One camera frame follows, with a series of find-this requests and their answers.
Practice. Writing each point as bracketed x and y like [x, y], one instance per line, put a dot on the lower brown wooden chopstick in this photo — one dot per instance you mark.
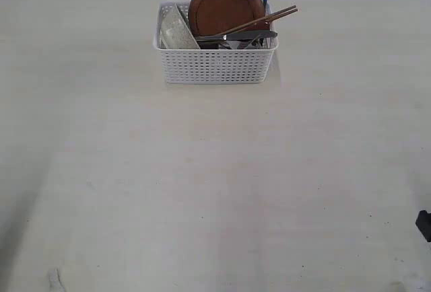
[279, 15]

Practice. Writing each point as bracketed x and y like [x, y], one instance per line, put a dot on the silver table knife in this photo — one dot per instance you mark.
[238, 36]

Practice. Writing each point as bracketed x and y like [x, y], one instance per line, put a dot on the silver fork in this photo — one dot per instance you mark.
[254, 44]

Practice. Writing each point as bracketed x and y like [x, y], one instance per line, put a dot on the brown wooden chopstick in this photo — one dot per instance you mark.
[279, 15]
[269, 15]

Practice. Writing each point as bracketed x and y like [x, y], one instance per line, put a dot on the upper brown wooden chopstick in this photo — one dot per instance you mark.
[269, 15]

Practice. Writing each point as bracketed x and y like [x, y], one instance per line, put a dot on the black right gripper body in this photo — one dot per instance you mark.
[423, 223]

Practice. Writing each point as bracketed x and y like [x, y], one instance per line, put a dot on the white perforated plastic basket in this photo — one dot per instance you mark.
[223, 66]

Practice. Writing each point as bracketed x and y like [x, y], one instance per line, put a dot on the grey speckled ceramic dish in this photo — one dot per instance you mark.
[175, 33]

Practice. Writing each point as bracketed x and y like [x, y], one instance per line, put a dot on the brown round wooden plate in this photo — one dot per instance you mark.
[211, 17]

